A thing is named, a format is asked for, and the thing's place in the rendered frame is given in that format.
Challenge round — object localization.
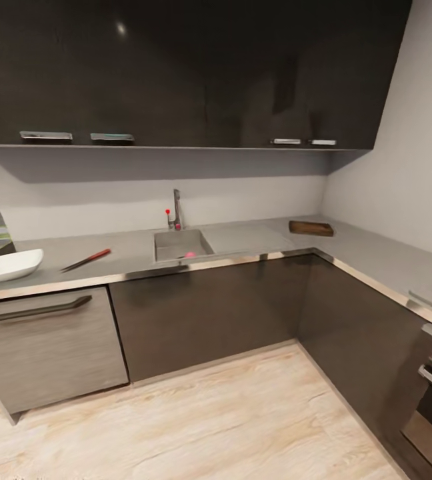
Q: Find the cutting board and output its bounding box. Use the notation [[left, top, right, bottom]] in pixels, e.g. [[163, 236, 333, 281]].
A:
[[289, 221, 335, 234]]

